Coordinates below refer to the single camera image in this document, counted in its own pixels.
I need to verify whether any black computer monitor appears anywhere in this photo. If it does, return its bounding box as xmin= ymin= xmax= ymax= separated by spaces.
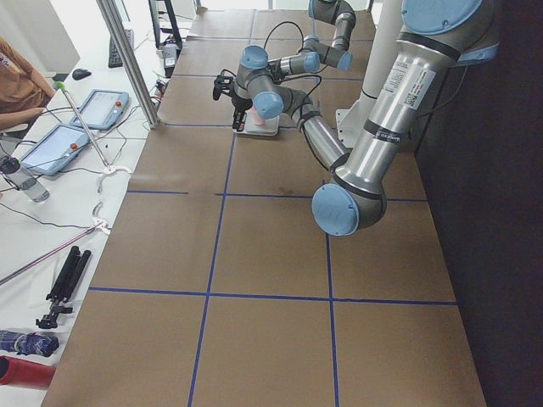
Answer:
xmin=147 ymin=0 xmax=190 ymax=50

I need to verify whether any black computer keyboard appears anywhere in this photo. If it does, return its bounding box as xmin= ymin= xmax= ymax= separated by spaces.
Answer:
xmin=108 ymin=29 xmax=134 ymax=68

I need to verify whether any blue folded umbrella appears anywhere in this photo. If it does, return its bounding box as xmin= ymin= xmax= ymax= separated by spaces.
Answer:
xmin=1 ymin=330 xmax=59 ymax=357

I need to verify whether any clear water bottle green cap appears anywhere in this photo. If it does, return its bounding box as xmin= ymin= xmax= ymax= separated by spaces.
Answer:
xmin=1 ymin=155 xmax=50 ymax=203

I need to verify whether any red metal bottle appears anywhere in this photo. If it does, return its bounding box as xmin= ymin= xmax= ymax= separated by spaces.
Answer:
xmin=1 ymin=356 xmax=56 ymax=390

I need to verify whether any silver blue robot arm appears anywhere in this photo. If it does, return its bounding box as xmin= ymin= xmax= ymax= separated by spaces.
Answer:
xmin=268 ymin=0 xmax=356 ymax=81
xmin=227 ymin=1 xmax=501 ymax=236

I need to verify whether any black folded tripod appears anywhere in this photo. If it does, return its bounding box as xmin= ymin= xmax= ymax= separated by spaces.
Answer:
xmin=36 ymin=246 xmax=92 ymax=329

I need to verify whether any black computer mouse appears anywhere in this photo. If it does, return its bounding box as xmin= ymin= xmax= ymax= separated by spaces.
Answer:
xmin=71 ymin=69 xmax=92 ymax=81

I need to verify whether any aluminium frame post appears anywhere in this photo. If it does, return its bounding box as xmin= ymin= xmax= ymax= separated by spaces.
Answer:
xmin=97 ymin=0 xmax=160 ymax=129

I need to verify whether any pink striped rod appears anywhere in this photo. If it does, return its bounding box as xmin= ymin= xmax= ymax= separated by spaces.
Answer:
xmin=0 ymin=225 xmax=101 ymax=286

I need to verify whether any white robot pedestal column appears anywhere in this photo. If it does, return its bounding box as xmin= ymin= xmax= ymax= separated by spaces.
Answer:
xmin=336 ymin=0 xmax=403 ymax=148

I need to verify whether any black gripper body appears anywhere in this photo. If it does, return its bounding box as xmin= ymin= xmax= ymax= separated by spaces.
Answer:
xmin=231 ymin=87 xmax=253 ymax=114

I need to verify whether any upper blue teach pendant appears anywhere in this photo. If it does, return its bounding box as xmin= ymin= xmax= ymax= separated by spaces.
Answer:
xmin=78 ymin=89 xmax=130 ymax=131

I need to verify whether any blue teach pendant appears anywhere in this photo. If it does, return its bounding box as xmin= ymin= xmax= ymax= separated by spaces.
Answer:
xmin=78 ymin=89 xmax=130 ymax=131
xmin=20 ymin=124 xmax=89 ymax=176

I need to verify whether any person in brown shirt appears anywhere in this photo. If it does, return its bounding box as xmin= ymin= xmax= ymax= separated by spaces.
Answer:
xmin=1 ymin=38 xmax=55 ymax=131

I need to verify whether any lower blue teach pendant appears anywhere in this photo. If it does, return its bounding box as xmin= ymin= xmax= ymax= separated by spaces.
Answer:
xmin=20 ymin=124 xmax=89 ymax=176

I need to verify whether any silver digital kitchen scale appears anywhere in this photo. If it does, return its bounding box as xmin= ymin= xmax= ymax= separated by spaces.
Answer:
xmin=232 ymin=113 xmax=280 ymax=137

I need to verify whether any pink paper cup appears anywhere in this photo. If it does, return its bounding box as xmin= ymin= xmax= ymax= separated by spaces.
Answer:
xmin=249 ymin=106 xmax=266 ymax=125

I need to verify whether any silver rod green tip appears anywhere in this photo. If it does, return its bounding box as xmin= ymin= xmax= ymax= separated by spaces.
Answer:
xmin=55 ymin=81 xmax=111 ymax=171

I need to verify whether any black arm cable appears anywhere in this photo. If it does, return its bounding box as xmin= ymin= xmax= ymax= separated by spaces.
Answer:
xmin=263 ymin=20 xmax=311 ymax=54
xmin=292 ymin=75 xmax=336 ymax=173

